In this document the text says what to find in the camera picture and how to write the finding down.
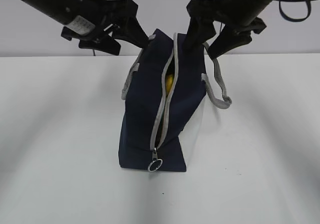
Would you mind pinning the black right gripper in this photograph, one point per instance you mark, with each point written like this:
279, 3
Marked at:
241, 15

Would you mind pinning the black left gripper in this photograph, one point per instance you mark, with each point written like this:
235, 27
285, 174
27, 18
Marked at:
98, 23

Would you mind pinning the yellow banana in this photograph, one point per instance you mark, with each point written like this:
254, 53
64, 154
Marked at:
169, 80

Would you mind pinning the navy and white lunch bag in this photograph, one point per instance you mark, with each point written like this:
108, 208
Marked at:
153, 122

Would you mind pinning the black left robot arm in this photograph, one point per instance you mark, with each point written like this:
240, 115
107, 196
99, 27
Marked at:
97, 24

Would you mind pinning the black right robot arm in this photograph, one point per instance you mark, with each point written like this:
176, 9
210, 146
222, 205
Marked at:
231, 22

